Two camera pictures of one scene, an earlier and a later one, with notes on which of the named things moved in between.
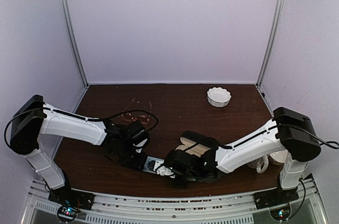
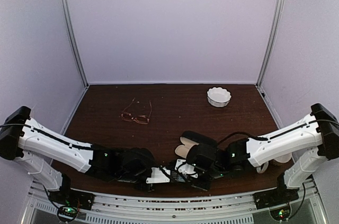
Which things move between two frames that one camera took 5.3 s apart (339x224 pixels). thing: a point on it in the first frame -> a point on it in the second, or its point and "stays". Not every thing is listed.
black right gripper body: (181, 185) -> (205, 186)
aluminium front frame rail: (117, 208) stays
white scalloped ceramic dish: (218, 97) stays
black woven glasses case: (181, 155) -> (189, 150)
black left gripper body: (128, 158) -> (149, 188)
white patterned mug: (260, 164) stays
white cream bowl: (280, 156) stays
